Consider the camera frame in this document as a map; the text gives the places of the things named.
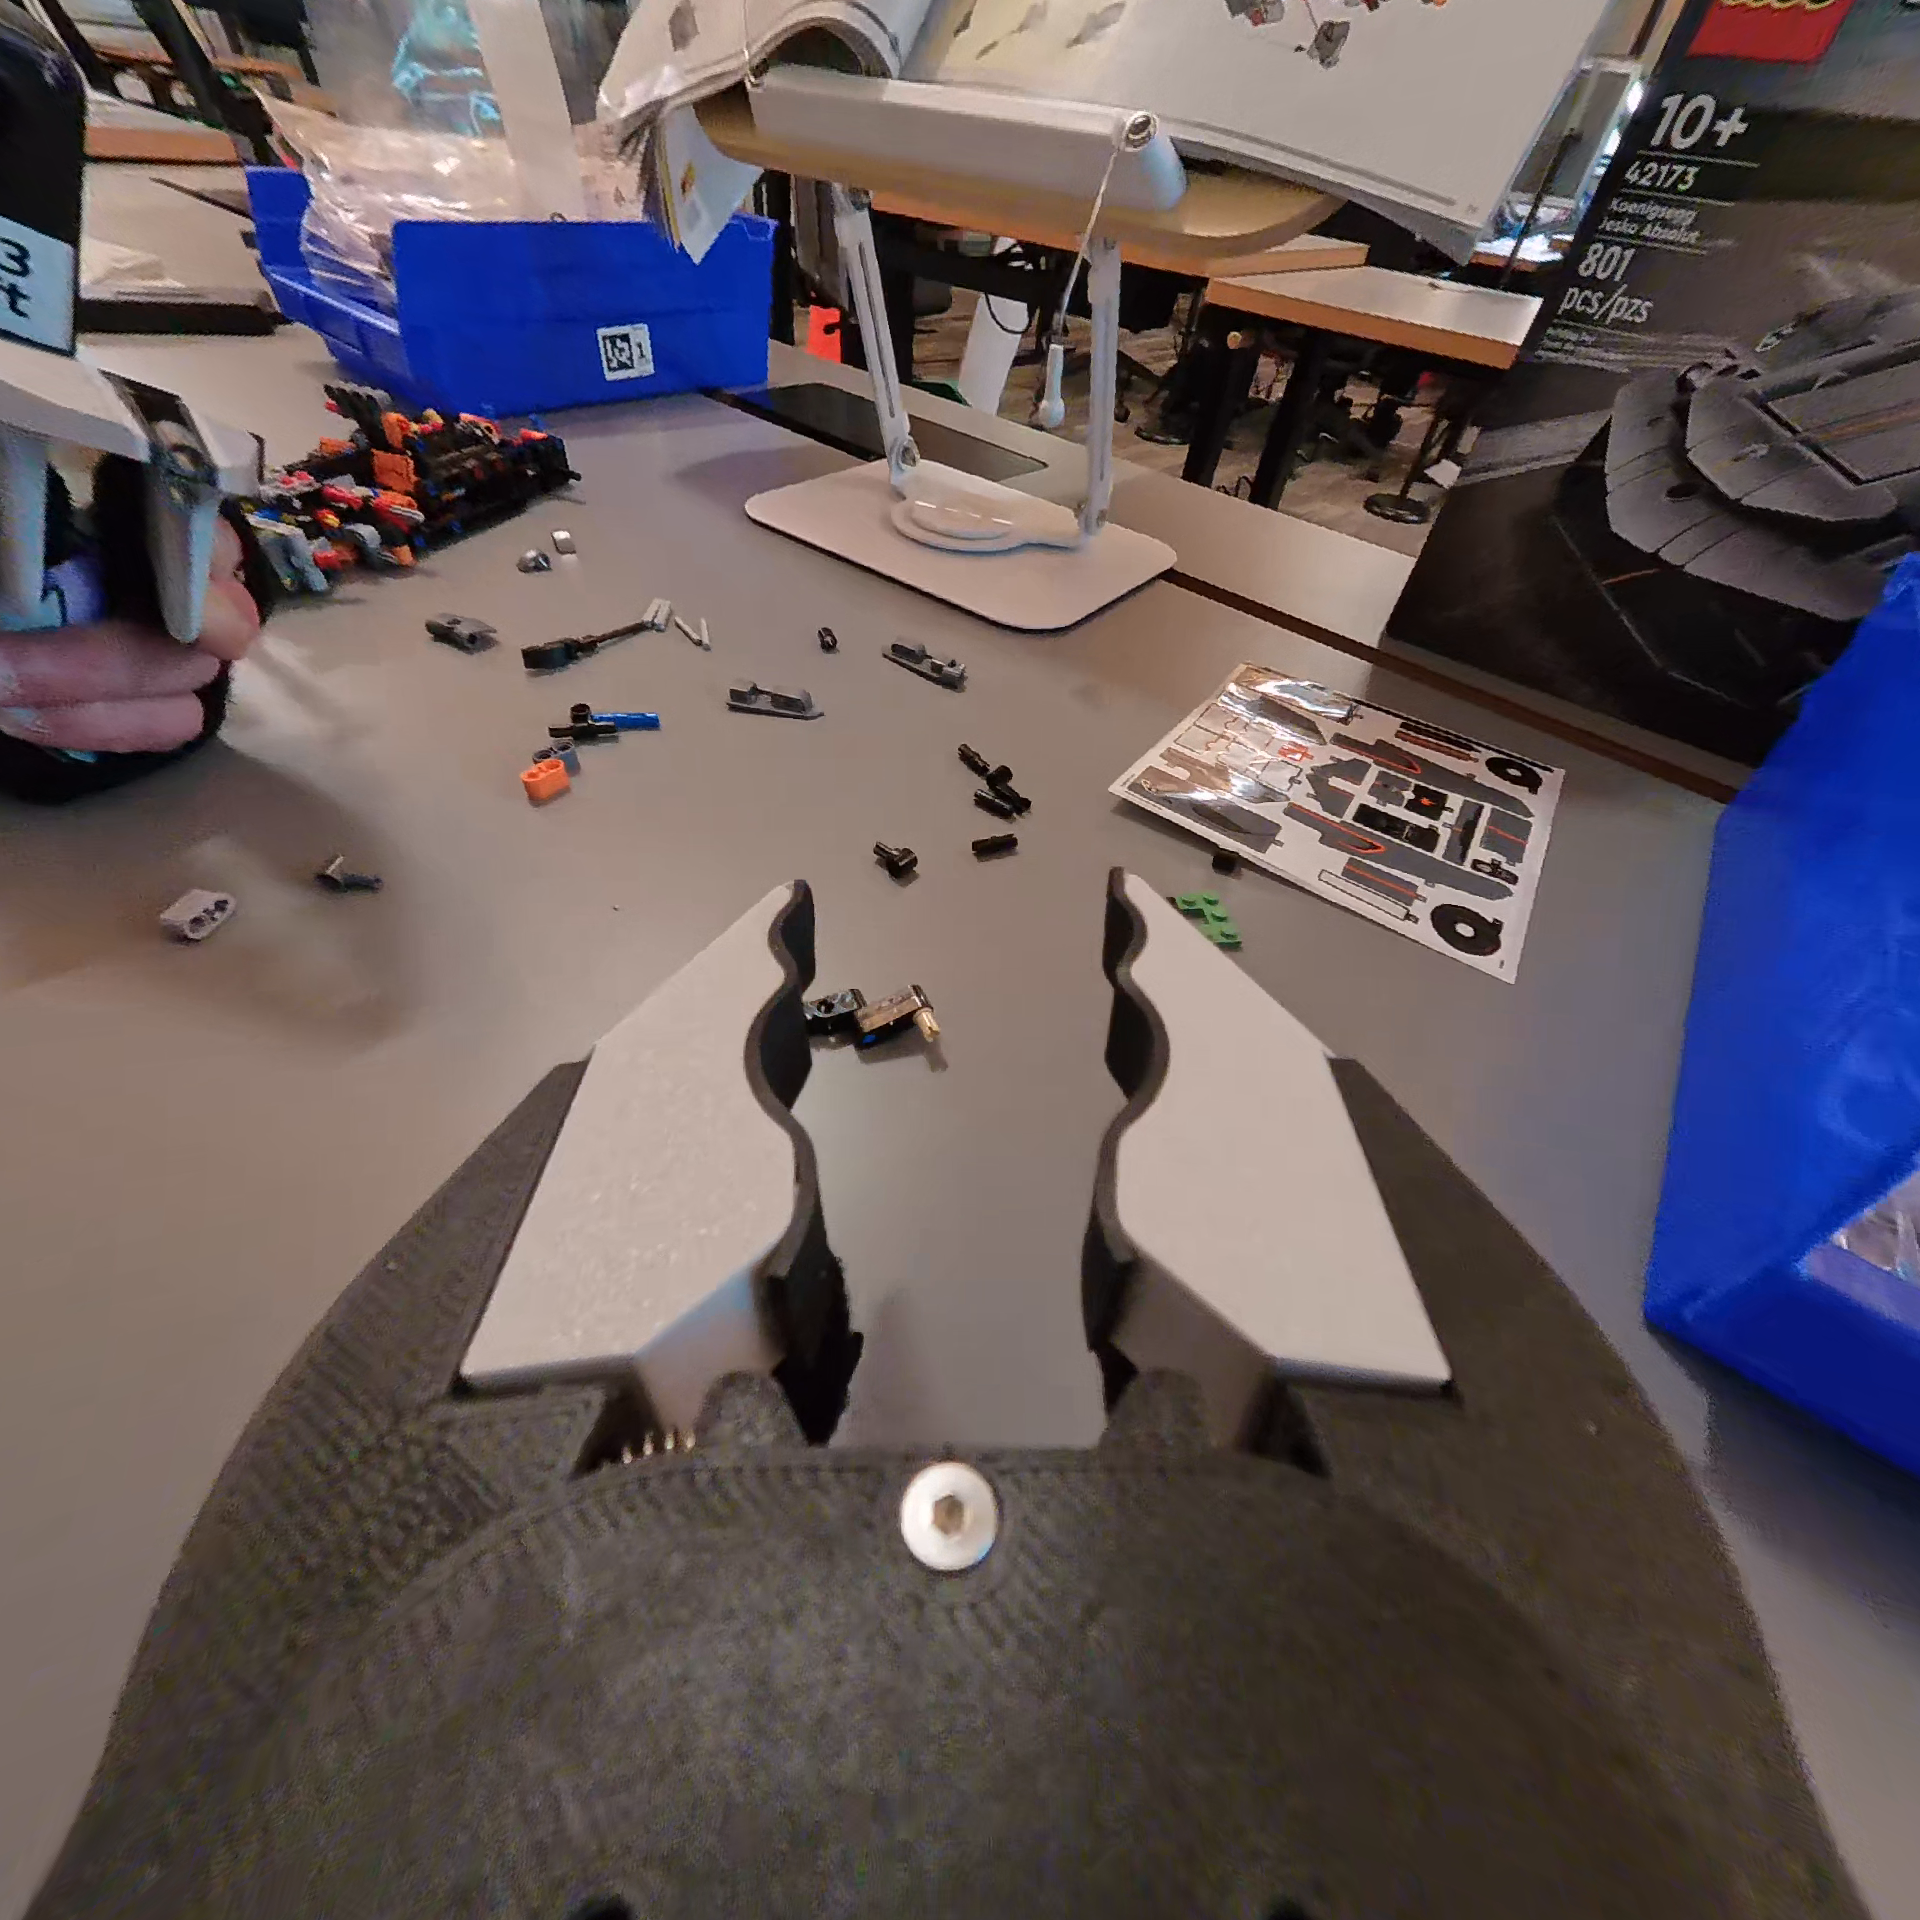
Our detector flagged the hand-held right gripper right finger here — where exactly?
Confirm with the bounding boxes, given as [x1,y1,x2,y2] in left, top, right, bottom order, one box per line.
[1083,866,1455,1450]

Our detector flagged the blue bin with square label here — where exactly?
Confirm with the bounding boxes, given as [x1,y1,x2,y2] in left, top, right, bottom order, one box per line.
[243,161,783,421]

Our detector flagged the plain blue plastic bin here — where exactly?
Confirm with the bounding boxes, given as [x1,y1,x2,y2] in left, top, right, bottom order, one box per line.
[1642,550,1920,1480]

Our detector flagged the lego car chassis model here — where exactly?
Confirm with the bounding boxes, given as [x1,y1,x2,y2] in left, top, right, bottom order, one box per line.
[237,381,585,598]

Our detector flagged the white book stand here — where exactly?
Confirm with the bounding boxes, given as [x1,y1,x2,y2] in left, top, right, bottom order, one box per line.
[698,65,1354,632]

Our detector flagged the clear plastic bags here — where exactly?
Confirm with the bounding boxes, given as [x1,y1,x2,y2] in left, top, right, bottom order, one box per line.
[259,65,684,308]
[1793,1160,1920,1309]

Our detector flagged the sticker sheet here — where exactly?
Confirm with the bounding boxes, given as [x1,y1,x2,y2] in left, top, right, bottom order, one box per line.
[1108,663,1569,985]

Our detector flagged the dark lego set box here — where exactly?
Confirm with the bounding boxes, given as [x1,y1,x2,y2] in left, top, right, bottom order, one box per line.
[1381,0,1920,768]

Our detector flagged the wooden office desk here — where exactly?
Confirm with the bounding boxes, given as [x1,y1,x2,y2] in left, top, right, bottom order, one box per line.
[862,186,1548,527]

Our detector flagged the person's left hand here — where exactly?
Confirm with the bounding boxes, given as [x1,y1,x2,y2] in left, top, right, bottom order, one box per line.
[0,509,269,759]

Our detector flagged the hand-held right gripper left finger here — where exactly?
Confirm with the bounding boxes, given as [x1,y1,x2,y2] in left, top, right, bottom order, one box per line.
[457,878,867,1448]

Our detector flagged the scattered black lego pins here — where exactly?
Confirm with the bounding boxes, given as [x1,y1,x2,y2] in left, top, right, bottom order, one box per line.
[817,620,1241,886]

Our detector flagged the instruction booklet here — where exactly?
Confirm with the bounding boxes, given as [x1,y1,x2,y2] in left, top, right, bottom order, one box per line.
[596,0,1614,269]

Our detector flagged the black lego gear rack assembly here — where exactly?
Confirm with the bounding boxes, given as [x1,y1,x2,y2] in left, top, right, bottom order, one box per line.
[799,981,945,1055]

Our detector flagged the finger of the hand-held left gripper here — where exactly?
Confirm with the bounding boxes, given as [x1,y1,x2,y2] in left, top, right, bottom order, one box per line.
[111,374,268,646]
[0,351,156,636]

